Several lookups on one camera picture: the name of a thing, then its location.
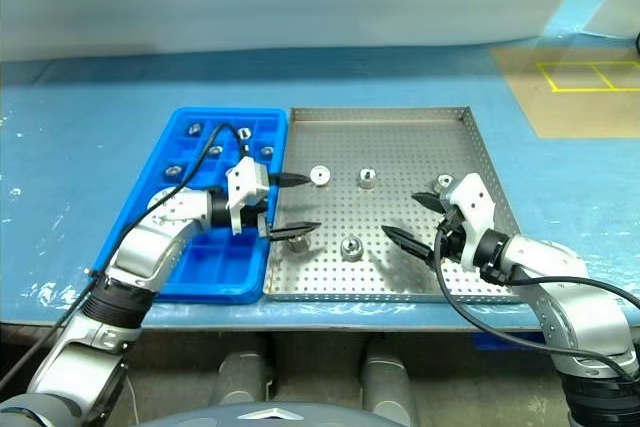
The metal nut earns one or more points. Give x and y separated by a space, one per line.
442 181
351 249
319 176
367 179

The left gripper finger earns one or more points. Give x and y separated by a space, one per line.
295 230
290 180

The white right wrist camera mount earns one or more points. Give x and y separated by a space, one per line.
475 202

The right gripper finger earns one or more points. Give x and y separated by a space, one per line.
407 245
429 201

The dark grey robot torso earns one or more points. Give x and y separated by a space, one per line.
270 417

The grey rounded shape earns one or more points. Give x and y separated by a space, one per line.
242 377
387 377

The brown mat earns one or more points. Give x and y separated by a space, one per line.
575 112

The blue object under table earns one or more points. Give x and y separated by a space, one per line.
505 342

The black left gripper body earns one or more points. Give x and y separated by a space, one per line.
252 217

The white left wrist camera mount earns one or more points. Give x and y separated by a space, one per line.
244 178

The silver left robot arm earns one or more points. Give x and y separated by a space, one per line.
150 247

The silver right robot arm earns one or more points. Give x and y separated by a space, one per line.
565 297

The perforated metal tray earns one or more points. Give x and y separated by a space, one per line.
400 147

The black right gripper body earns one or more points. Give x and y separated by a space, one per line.
450 239

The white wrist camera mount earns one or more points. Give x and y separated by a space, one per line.
244 178
475 202

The blue compartment tray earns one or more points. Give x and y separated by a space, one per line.
150 227

